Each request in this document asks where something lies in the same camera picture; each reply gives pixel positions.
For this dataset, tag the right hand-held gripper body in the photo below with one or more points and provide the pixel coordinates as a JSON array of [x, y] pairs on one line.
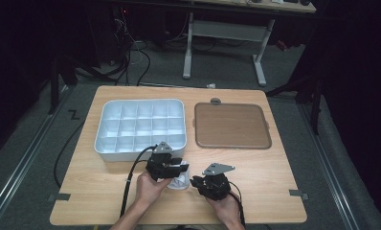
[[215, 187]]

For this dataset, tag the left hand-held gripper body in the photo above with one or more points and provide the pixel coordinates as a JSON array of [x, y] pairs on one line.
[[161, 164]]

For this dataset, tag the white sock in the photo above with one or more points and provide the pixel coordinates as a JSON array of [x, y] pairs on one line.
[[179, 182]]

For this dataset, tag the person's right hand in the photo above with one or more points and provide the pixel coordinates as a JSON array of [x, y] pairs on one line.
[[225, 211]]

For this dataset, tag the person's left hand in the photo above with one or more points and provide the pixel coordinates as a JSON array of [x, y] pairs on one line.
[[148, 190]]

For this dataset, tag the white divided storage box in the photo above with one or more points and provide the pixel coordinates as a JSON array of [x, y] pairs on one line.
[[142, 127]]

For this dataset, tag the brown tray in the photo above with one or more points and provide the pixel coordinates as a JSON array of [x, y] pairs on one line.
[[231, 125]]

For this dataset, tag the grey round table grommet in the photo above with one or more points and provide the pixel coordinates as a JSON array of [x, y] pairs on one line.
[[215, 101]]

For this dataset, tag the small white floor object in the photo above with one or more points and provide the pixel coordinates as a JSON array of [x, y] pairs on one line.
[[211, 86]]

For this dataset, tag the grey tape piece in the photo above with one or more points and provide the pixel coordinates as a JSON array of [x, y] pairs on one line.
[[298, 193], [60, 197]]

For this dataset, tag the black stand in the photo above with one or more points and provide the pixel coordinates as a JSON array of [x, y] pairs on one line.
[[59, 83], [309, 92]]

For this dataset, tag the white-legged desk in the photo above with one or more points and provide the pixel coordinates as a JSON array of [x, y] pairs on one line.
[[227, 30]]

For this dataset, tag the small red object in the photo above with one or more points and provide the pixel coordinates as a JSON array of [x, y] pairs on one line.
[[281, 44]]

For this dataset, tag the metal floor rail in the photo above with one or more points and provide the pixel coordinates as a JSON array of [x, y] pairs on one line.
[[19, 163], [329, 169]]

